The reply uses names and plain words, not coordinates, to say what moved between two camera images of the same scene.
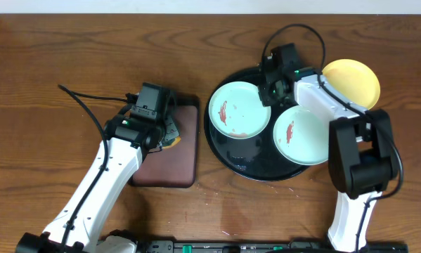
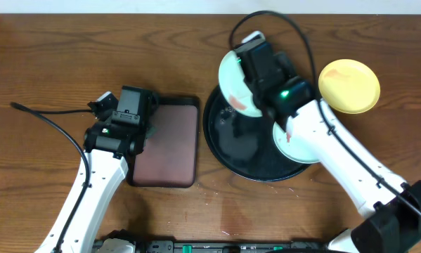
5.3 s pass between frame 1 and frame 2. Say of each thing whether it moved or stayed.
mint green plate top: moved
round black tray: stayed
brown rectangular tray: stayed
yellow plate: stayed
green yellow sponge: moved
